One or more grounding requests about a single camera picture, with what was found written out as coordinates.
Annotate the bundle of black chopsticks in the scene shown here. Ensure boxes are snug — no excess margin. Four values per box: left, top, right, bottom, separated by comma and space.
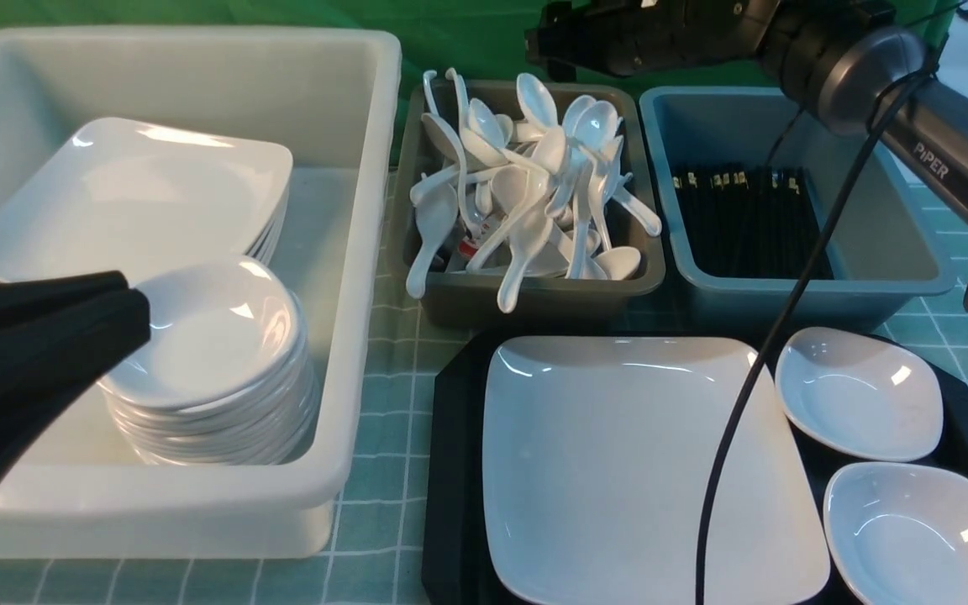
671, 162, 821, 280

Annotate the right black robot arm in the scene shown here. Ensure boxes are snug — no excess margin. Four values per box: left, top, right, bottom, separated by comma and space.
523, 1, 968, 310

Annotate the stack of white small bowls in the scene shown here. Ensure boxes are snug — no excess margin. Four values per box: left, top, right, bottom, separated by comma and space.
99, 255, 320, 466

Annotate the green cloth backdrop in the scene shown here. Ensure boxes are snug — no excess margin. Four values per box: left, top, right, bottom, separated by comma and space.
0, 0, 957, 169

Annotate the grey-blue plastic chopstick bin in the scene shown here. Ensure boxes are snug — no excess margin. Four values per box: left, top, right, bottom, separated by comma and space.
640, 86, 955, 333

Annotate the teal checkered table mat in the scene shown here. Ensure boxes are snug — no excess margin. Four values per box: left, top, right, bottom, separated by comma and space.
0, 172, 968, 605

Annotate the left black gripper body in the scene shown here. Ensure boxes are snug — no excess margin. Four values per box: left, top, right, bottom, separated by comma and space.
0, 271, 150, 483

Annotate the stack of white square plates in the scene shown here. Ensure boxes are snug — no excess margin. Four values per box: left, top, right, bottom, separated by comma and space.
0, 116, 293, 282

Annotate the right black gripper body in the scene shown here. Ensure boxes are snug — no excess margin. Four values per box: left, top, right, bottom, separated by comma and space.
523, 1, 779, 82

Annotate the black cable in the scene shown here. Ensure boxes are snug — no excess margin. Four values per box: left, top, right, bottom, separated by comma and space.
694, 0, 968, 605

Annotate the black plastic serving tray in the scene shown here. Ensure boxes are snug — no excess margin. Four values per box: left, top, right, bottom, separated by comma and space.
420, 329, 968, 604

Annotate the brown plastic spoon bin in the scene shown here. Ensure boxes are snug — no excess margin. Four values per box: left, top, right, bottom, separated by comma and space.
384, 83, 667, 329

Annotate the large white square rice plate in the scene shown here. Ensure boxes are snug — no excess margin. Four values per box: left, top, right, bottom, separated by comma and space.
481, 334, 831, 604

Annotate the pile of white soup spoons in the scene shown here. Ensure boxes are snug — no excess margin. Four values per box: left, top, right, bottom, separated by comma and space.
403, 69, 662, 313

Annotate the white small dish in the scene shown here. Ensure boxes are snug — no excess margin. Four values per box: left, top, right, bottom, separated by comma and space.
775, 327, 944, 462
823, 462, 968, 604

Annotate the large white plastic tub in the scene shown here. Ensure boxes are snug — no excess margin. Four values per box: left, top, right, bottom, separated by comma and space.
0, 26, 401, 560

